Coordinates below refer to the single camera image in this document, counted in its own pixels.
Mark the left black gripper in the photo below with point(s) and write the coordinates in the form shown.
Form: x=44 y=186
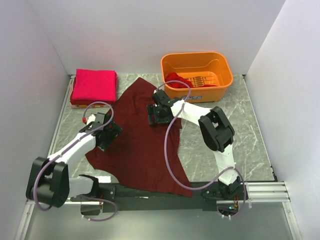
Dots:
x=114 y=131

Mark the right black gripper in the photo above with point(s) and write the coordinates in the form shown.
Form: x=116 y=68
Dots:
x=152 y=110

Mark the dark maroon t-shirt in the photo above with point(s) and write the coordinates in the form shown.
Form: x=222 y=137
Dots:
x=136 y=156

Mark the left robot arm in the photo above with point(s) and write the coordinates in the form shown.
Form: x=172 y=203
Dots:
x=49 y=179

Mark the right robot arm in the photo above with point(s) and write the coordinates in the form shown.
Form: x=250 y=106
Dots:
x=217 y=133

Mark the red t-shirt in basket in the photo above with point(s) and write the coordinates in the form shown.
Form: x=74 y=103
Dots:
x=178 y=82

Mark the folded pink t-shirt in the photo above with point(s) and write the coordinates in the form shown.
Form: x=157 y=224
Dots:
x=94 y=85

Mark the orange plastic basket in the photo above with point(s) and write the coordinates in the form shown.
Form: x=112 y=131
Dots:
x=207 y=73

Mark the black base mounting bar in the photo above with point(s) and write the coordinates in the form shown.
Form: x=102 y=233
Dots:
x=212 y=198

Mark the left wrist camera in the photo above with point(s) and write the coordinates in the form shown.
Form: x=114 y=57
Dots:
x=89 y=120

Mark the aluminium frame rail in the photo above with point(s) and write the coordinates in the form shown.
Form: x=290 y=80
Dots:
x=266 y=215

